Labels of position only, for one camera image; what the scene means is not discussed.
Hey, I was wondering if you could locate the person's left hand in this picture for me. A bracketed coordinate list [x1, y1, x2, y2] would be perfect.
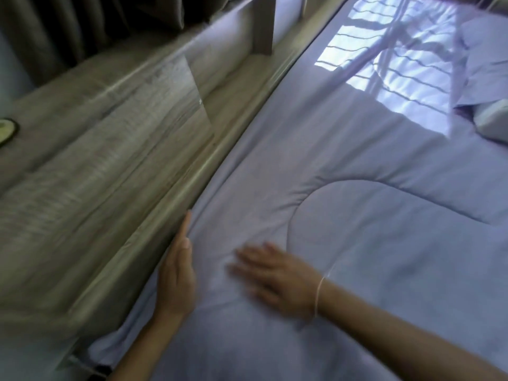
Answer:
[155, 210, 198, 319]

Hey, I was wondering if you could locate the person's right hand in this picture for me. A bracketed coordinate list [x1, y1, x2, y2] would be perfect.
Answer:
[226, 242, 325, 320]

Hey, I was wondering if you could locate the lavender quilted blanket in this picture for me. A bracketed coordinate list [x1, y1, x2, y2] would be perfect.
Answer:
[85, 0, 508, 381]

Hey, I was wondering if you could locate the person's right forearm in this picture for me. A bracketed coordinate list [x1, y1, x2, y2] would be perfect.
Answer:
[315, 277, 508, 381]

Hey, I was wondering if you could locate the person's left forearm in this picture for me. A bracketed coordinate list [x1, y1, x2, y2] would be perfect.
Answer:
[104, 307, 195, 381]

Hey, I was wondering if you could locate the grey wooden headboard shelf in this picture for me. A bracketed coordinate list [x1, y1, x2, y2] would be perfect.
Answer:
[0, 0, 352, 371]

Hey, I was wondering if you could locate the dark round dish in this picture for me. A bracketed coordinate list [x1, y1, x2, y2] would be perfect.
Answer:
[0, 118, 20, 148]

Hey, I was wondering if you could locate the brown curtain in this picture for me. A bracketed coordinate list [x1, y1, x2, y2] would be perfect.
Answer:
[0, 0, 255, 88]

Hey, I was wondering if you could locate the lavender pillow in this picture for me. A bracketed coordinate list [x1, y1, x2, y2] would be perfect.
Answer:
[452, 13, 508, 146]

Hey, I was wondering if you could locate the thin white bracelet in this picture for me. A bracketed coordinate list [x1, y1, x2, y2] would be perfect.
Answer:
[313, 275, 327, 319]

